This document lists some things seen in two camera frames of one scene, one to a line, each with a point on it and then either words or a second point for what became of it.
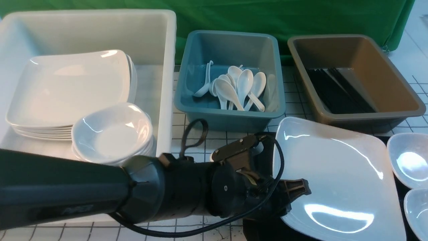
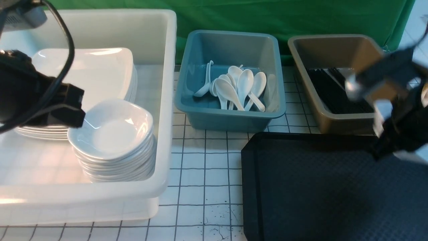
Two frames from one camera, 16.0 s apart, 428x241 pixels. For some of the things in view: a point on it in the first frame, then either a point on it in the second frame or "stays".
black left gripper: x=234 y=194 → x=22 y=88
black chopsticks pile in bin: x=338 y=93 stays
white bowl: x=407 y=154 → x=112 y=128
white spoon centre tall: x=244 y=83 stays
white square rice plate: x=346 y=163 → x=104 y=73
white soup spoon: x=225 y=89 stays
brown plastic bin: x=347 y=80 stays
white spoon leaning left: x=202 y=91 stays
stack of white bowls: x=112 y=144 stays
